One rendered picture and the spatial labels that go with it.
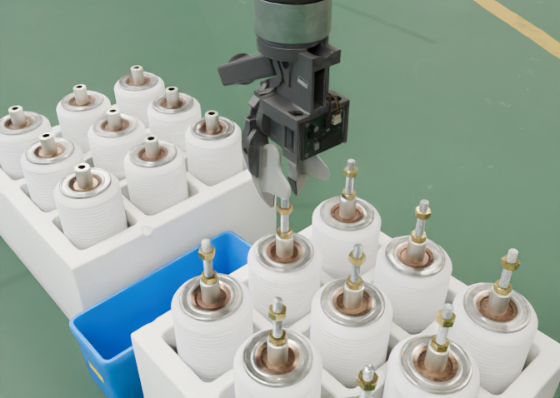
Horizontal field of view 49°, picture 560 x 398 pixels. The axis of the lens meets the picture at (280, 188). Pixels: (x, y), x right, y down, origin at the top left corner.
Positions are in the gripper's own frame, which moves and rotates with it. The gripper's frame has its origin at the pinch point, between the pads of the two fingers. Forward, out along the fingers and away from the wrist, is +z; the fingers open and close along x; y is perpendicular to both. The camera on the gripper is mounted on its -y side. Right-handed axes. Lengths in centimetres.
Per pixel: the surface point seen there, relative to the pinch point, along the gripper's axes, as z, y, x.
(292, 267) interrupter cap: 9.6, 3.9, -1.0
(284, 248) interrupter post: 8.3, 1.6, -0.5
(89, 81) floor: 35, -111, 18
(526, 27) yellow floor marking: 35, -58, 151
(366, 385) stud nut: 1.4, 25.6, -10.7
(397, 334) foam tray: 17.0, 15.4, 6.7
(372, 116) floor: 35, -47, 67
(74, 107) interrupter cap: 10, -52, -6
